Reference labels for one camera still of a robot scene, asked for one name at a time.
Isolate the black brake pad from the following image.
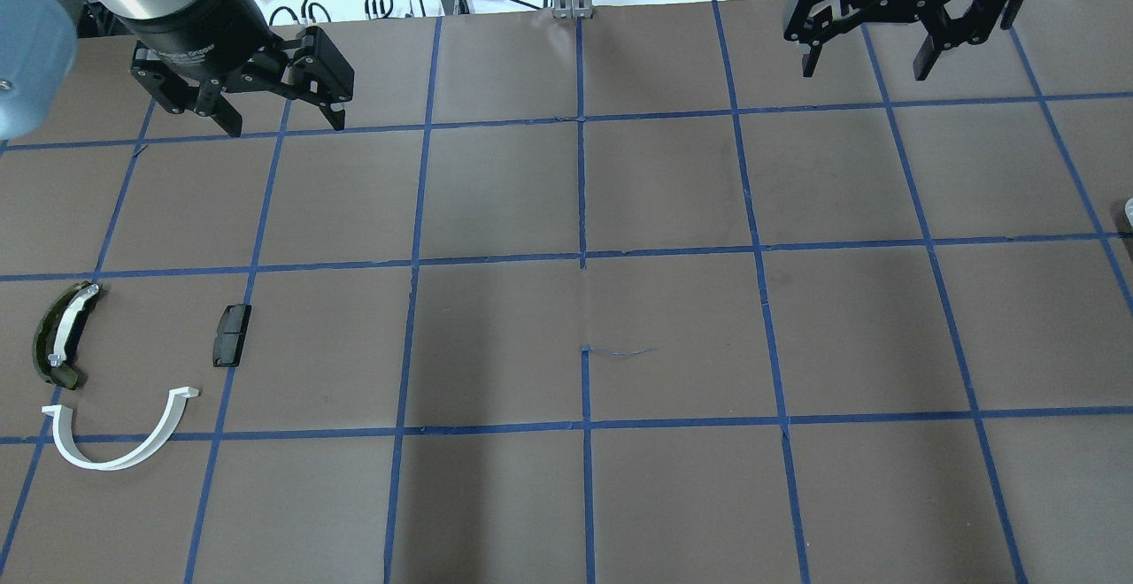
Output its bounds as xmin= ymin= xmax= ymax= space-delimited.
xmin=212 ymin=304 xmax=252 ymax=369

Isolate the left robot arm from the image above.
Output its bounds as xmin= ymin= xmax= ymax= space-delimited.
xmin=1 ymin=0 xmax=355 ymax=139

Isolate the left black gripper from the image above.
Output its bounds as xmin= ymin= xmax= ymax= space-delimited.
xmin=97 ymin=0 xmax=355 ymax=139

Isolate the white curved plastic part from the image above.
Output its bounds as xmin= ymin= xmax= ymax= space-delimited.
xmin=42 ymin=386 xmax=201 ymax=473

